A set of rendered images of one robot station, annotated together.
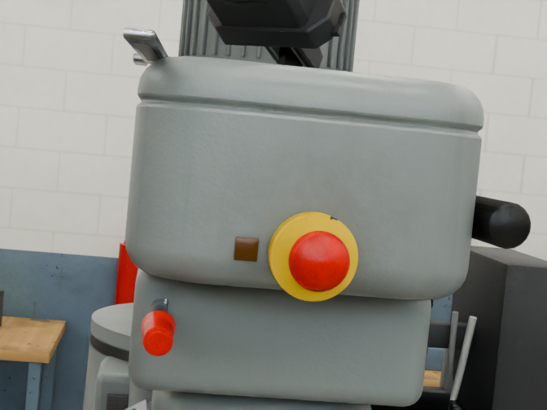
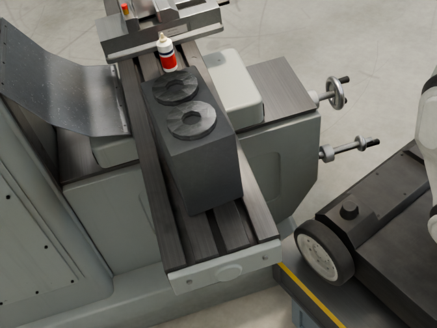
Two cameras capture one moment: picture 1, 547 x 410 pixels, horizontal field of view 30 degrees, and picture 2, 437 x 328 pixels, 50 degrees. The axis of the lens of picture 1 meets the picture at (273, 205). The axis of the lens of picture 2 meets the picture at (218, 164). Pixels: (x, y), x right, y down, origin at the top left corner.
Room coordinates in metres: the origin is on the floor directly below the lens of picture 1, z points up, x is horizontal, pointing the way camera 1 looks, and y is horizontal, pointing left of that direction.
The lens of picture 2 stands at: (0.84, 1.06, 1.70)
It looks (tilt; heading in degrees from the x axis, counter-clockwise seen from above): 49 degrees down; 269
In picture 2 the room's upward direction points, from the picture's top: 11 degrees counter-clockwise
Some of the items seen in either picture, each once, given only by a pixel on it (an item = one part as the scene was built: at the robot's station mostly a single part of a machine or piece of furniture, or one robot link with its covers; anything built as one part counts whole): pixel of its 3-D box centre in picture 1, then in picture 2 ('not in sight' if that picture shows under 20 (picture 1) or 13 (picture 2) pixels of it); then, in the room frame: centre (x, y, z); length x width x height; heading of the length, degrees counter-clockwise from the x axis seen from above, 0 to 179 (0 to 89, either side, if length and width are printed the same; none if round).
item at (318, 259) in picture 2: not in sight; (322, 252); (0.58, 0.42, 0.50); 0.20 x 0.05 x 0.20; 117
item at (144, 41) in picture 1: (150, 50); not in sight; (0.76, 0.10, 1.89); 0.24 x 0.04 x 0.01; 4
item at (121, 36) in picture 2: not in sight; (157, 17); (0.91, -0.14, 0.99); 0.35 x 0.15 x 0.11; 8
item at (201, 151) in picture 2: not in sight; (192, 138); (0.87, 0.40, 1.04); 0.22 x 0.12 x 0.20; 102
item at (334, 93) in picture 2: not in sight; (324, 95); (0.43, -0.06, 0.64); 0.16 x 0.12 x 0.12; 6
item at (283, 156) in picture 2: not in sight; (198, 174); (0.90, -0.01, 0.44); 0.80 x 0.30 x 0.60; 6
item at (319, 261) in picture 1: (317, 260); not in sight; (0.67, -0.03, 1.76); 0.04 x 0.03 x 0.04; 96
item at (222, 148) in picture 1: (279, 170); not in sight; (0.94, 0.00, 1.81); 0.47 x 0.26 x 0.16; 6
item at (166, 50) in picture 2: not in sight; (166, 51); (0.90, 0.03, 0.99); 0.04 x 0.04 x 0.11
